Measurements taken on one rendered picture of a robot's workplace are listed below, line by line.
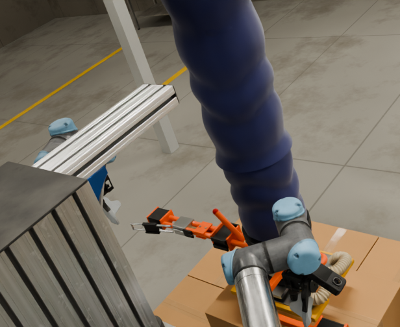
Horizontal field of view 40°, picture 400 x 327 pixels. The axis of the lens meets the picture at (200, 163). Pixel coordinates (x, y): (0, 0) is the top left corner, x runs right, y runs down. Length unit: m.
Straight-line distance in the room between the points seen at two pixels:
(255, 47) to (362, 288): 1.01
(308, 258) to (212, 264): 1.75
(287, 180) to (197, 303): 1.27
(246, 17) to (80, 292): 0.82
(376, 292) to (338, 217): 1.88
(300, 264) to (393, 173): 3.02
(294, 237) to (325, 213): 2.69
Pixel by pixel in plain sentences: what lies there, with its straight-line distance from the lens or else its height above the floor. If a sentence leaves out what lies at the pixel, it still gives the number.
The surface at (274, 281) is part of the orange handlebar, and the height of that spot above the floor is 1.19.
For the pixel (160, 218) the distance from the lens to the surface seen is 2.24.
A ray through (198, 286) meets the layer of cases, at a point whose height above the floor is 0.54.
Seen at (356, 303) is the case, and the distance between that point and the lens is 2.04.
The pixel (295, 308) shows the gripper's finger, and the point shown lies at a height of 1.35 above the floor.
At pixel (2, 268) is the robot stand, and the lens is 0.86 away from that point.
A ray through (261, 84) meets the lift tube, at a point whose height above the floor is 1.84.
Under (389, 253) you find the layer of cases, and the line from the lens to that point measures 2.78.
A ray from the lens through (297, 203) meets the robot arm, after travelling 1.33.
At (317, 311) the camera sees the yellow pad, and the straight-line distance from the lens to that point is 1.86.
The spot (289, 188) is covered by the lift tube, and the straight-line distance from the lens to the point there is 1.69.
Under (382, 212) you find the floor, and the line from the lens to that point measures 3.88.
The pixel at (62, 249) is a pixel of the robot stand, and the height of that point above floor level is 1.96.
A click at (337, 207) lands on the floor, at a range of 3.98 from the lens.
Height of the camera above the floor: 2.44
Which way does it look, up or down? 30 degrees down
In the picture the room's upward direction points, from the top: 20 degrees counter-clockwise
